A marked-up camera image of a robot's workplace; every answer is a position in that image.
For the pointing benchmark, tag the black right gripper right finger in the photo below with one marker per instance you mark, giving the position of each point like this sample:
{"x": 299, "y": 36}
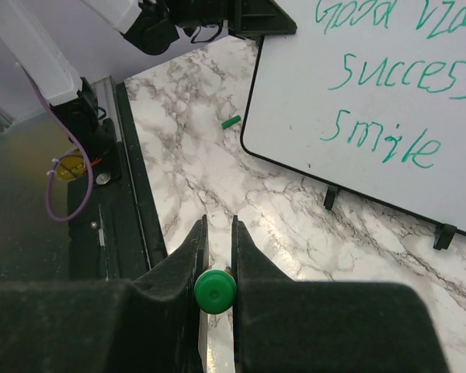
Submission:
{"x": 283, "y": 325}

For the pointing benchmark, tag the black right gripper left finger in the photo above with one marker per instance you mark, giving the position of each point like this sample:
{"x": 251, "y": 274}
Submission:
{"x": 151, "y": 324}

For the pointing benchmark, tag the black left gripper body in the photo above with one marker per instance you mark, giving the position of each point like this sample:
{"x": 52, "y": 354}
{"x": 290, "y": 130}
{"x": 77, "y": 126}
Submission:
{"x": 193, "y": 15}

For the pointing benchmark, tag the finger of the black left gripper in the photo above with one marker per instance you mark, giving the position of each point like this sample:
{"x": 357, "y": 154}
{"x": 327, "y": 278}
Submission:
{"x": 259, "y": 18}

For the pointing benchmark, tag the green capped whiteboard marker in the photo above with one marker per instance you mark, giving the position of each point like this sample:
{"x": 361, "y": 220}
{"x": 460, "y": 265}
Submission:
{"x": 215, "y": 290}

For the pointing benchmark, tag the green marker cap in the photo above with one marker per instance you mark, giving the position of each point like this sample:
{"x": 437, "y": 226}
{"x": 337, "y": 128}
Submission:
{"x": 231, "y": 122}

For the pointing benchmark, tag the white whiteboard black frame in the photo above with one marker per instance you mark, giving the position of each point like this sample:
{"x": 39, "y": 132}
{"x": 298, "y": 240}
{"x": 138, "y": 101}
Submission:
{"x": 370, "y": 96}

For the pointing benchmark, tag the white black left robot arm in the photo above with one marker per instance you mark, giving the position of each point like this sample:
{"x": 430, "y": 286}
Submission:
{"x": 150, "y": 26}

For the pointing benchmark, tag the black wire whiteboard stand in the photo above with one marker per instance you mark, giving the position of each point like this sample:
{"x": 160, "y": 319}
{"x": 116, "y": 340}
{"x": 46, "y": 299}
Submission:
{"x": 444, "y": 234}

